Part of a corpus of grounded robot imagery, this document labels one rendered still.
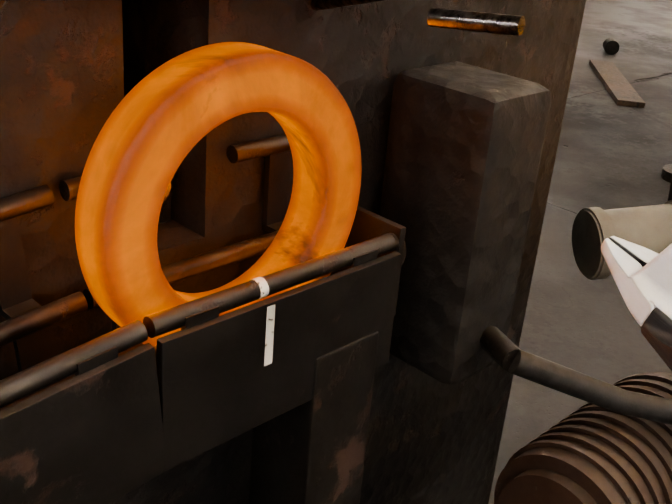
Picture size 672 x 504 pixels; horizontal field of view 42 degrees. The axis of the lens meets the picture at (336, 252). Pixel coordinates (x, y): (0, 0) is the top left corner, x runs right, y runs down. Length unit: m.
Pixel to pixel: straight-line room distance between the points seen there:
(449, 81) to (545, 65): 0.23
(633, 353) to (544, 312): 0.23
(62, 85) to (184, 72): 0.08
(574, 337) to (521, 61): 1.27
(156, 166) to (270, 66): 0.08
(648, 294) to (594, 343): 1.55
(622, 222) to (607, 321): 1.39
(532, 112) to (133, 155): 0.32
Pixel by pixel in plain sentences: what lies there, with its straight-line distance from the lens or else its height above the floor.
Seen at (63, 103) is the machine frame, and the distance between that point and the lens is 0.51.
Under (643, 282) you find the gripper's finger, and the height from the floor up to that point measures 0.76.
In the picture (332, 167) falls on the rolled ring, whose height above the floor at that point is 0.77.
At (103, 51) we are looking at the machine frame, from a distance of 0.52.
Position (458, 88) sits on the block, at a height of 0.80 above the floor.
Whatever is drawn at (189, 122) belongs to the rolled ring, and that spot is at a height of 0.81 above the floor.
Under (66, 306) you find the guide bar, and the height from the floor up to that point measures 0.70.
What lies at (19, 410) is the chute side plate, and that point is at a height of 0.70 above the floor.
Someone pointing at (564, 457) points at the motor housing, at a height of 0.53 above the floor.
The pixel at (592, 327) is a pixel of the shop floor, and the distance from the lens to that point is 2.09.
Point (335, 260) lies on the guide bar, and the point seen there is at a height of 0.71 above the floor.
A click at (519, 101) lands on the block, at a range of 0.64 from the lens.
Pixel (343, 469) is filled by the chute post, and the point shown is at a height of 0.55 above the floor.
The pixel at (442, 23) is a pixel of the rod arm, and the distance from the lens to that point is 0.48.
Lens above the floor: 0.95
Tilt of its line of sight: 25 degrees down
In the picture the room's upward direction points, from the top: 5 degrees clockwise
